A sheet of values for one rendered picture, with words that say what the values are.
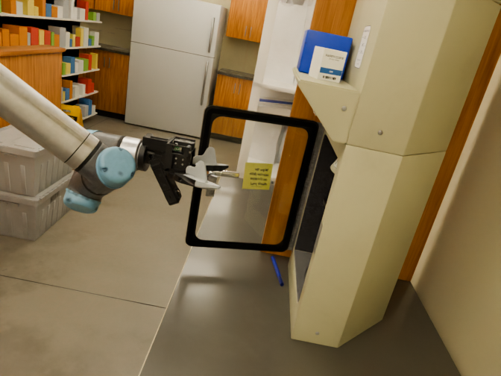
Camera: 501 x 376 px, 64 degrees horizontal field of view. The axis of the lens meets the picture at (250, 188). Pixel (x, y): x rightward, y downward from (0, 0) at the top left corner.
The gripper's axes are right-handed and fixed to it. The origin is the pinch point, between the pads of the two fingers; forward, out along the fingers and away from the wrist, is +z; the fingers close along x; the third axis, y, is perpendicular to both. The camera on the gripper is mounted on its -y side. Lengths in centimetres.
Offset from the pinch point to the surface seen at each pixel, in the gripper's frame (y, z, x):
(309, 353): -30.7, 26.0, -17.1
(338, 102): 23.8, 19.4, -13.7
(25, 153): -58, -133, 137
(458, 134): 16, 60, 24
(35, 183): -79, -130, 142
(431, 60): 33.8, 33.3, -13.6
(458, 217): -5, 65, 18
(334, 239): -3.5, 25.3, -13.7
